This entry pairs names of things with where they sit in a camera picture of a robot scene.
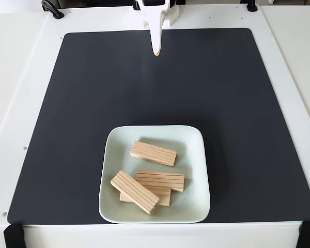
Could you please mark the wooden block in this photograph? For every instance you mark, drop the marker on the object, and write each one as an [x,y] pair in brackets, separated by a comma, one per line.
[134,191]
[163,196]
[165,179]
[153,153]

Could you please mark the pale green square plate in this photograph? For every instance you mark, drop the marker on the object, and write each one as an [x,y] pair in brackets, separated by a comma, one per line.
[193,180]

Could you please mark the black table clamp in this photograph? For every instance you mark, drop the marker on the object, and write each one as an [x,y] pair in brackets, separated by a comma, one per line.
[136,4]
[53,10]
[251,6]

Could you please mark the black rubber mat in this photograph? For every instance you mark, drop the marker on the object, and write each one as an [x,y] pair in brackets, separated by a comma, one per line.
[67,129]

